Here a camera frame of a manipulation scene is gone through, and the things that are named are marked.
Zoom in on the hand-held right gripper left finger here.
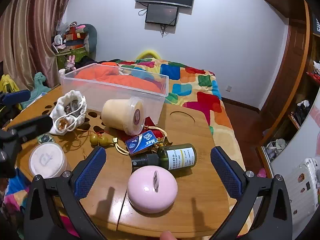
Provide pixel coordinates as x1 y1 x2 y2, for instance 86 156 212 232
24 146 108 240

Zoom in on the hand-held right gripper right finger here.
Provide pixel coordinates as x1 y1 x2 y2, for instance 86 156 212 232
210 146 293 240

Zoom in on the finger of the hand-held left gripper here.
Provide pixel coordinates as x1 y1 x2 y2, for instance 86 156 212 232
0 89 31 107
0 115 54 145

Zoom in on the white drawstring pouch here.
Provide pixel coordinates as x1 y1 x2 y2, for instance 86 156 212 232
49 90 87 136

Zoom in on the green spray bottle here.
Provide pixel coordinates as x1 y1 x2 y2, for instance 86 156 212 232
131 143 197 178

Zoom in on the pink round case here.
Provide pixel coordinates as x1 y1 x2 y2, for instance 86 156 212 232
127 165 178 214

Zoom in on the small blue cardboard box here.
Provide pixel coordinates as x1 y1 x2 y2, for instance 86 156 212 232
125 130 158 155

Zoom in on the clear plastic storage box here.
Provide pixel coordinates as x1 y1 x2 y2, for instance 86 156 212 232
59 64 169 125

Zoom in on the wooden desktop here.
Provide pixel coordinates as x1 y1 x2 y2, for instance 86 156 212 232
5 84 250 240

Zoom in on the person's right hand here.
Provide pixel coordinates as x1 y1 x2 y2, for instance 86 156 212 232
160 231 178 240

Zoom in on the yellow garment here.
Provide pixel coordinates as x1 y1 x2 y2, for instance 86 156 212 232
0 74 15 93

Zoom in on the teal dinosaur toy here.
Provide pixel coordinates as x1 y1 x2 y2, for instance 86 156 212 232
20 72 52 109

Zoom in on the white round container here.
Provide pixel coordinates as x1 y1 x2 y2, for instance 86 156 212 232
29 142 72 179

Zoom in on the colourful cloth pile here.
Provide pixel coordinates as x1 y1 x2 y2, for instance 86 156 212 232
4 172 33 230

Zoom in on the green storage box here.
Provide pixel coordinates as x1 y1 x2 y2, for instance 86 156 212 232
56 47 88 70

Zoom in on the cream plastic jar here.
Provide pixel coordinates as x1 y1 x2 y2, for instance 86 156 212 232
102 96 146 135

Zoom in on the pink rabbit toy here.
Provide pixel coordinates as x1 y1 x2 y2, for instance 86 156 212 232
65 55 77 71

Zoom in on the striped pink curtain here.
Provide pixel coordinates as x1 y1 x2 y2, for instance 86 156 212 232
0 0 75 90

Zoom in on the white suitcase with stickers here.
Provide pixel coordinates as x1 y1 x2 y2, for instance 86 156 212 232
284 158 320 230

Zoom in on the colourful patchwork blanket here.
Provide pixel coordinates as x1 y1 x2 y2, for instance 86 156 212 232
110 58 253 230

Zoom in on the red and gold cloth bag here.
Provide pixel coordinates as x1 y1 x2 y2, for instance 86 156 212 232
104 116 173 155

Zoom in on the black cloth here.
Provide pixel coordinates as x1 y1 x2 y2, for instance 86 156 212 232
76 56 100 68

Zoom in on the red patchwork box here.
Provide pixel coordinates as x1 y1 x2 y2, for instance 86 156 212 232
62 26 85 50

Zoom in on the grey plush cushion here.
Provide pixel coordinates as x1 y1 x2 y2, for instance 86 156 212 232
80 24 97 59

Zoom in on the orange cloth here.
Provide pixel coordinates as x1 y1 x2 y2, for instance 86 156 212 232
74 64 163 95

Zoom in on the wooden wardrobe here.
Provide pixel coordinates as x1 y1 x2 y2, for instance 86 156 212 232
260 0 320 155

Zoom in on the gourd charm with cord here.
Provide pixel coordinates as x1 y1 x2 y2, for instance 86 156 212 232
76 128 119 148

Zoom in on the yellow foam ring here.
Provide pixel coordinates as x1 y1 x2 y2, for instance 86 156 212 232
136 50 160 60

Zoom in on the small black wall monitor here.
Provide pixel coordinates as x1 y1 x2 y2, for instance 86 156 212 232
145 4 179 27

